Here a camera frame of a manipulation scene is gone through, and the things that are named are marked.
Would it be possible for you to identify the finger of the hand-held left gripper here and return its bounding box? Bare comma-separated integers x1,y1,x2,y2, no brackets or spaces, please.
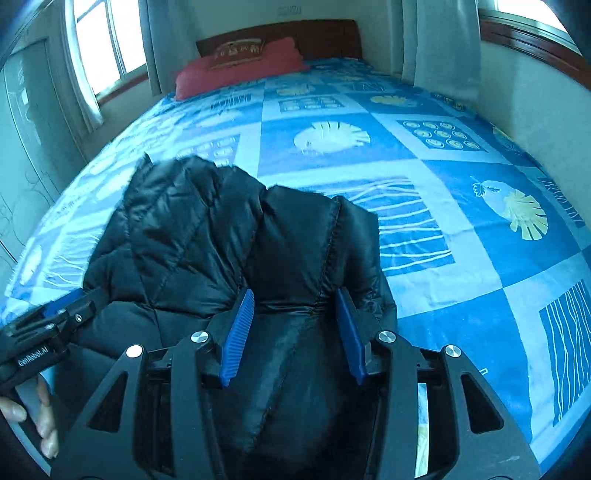
44,286,110,344

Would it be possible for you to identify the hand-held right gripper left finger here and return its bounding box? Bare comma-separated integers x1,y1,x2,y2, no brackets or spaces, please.
51,288,254,480

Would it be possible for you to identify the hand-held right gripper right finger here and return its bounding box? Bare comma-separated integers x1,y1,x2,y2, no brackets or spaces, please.
335,288,541,480

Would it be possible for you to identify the black puffer jacket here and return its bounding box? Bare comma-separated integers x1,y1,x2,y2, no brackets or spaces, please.
55,153,399,480

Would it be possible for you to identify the person's left hand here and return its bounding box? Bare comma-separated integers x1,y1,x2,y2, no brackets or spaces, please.
0,375,61,460

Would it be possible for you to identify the pale wardrobe with circle pattern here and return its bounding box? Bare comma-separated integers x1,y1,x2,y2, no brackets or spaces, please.
0,37,89,282

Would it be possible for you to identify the bed with blue patterned sheet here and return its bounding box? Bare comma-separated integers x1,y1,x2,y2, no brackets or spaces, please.
0,56,591,476

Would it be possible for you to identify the narrow grey curtain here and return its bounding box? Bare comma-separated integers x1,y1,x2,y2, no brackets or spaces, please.
58,0,105,139

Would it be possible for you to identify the red pillow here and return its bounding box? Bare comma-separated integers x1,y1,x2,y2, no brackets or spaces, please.
174,37,311,101

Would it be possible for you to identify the grey curtain beside headboard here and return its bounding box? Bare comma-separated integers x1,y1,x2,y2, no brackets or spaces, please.
137,0,206,97

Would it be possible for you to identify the small printed red cushion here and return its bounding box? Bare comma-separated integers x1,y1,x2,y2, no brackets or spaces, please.
209,40,265,70

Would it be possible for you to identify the wooden headboard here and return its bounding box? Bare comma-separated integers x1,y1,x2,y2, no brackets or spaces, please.
196,18,362,61

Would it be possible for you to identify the wide grey curtain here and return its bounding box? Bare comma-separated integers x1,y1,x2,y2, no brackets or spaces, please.
401,0,482,108

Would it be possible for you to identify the bright window with wooden sill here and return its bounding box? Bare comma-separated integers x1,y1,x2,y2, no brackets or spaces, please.
478,0,583,69

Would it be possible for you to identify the window with white frame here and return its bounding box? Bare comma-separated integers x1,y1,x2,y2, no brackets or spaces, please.
74,0,151,106

